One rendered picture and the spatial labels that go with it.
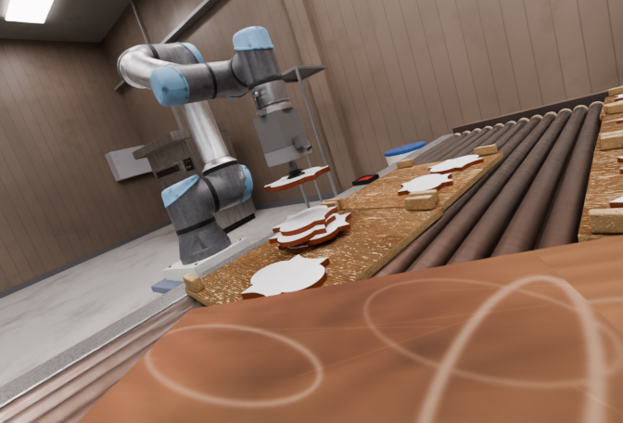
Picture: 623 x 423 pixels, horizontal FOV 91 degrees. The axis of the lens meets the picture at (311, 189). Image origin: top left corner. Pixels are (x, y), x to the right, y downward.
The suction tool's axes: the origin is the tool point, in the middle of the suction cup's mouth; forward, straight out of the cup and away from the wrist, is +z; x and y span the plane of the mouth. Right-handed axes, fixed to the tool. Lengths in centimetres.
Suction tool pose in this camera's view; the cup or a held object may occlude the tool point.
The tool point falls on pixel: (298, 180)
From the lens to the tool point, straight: 67.3
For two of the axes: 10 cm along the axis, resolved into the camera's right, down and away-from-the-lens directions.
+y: 4.9, -3.0, 8.2
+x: -8.2, 1.7, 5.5
